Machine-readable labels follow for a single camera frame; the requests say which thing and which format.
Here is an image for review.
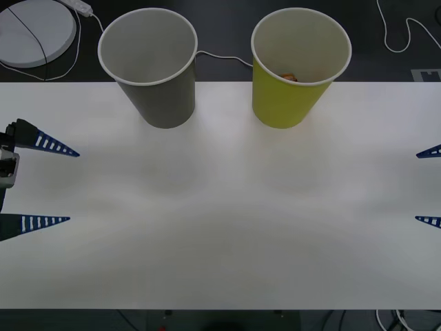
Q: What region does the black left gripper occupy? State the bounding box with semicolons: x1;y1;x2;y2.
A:
0;118;81;243

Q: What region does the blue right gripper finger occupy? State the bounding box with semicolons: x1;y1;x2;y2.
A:
414;215;441;230
416;143;441;159

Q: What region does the white round disc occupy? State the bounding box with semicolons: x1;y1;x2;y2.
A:
0;0;78;69

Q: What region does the grey plastic waste bin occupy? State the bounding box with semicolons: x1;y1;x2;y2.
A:
97;8;198;130

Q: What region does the yellow-green plastic waste bin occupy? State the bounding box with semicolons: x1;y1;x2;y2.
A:
250;7;353;130

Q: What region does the white power strip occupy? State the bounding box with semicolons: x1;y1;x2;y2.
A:
57;0;94;17

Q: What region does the thin white cable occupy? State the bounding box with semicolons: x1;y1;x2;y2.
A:
0;10;83;82
376;0;441;53

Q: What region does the black cable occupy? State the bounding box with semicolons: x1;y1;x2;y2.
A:
6;6;50;82

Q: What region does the white power strip cable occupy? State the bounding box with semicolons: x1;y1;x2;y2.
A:
90;12;254;68

